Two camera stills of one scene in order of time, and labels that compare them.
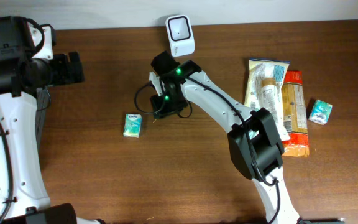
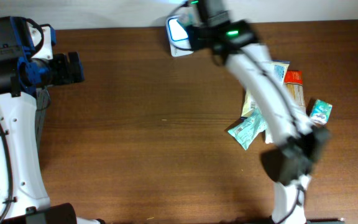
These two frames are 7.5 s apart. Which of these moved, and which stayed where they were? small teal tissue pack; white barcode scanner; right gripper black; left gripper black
Moved: small teal tissue pack; right gripper black
Stayed: left gripper black; white barcode scanner
